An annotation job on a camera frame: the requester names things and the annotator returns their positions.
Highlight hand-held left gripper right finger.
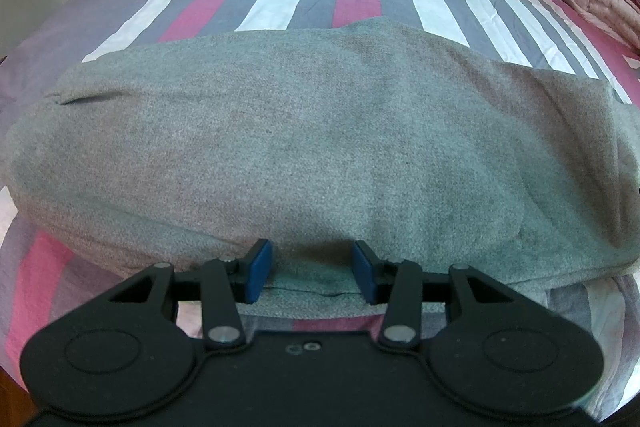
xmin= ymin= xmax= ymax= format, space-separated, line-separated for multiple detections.
xmin=352 ymin=240 xmax=522 ymax=351

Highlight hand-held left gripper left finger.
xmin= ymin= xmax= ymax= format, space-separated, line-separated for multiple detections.
xmin=107 ymin=239 xmax=275 ymax=349

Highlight grey pants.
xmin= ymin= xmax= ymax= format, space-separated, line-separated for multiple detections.
xmin=2 ymin=17 xmax=640 ymax=324

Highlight folded pink blanket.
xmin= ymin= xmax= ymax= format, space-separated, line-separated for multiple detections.
xmin=566 ymin=0 xmax=640 ymax=46

